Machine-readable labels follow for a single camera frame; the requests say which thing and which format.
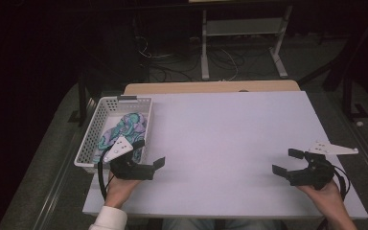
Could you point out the person's right hand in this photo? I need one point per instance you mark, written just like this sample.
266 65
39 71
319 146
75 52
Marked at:
327 195

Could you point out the white metal stand frame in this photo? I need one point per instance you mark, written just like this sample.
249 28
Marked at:
242 27

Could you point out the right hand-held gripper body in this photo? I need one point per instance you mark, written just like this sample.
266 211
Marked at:
316 172

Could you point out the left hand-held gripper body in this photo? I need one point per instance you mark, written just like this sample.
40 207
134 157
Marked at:
131 171

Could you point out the purple and teal patterned cloth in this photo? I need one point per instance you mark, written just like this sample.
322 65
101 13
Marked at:
131 126

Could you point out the white board table cover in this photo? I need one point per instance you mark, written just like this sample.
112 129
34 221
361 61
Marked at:
223 143

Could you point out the black metal stand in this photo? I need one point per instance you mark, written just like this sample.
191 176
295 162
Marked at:
348 96
82 102

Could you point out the person's left hand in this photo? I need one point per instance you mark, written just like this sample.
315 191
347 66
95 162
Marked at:
118 191

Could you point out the white perforated plastic basket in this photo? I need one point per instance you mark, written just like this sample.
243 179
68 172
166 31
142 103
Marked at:
92 140

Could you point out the small white round floor object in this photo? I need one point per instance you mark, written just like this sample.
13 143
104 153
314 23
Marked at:
359 123

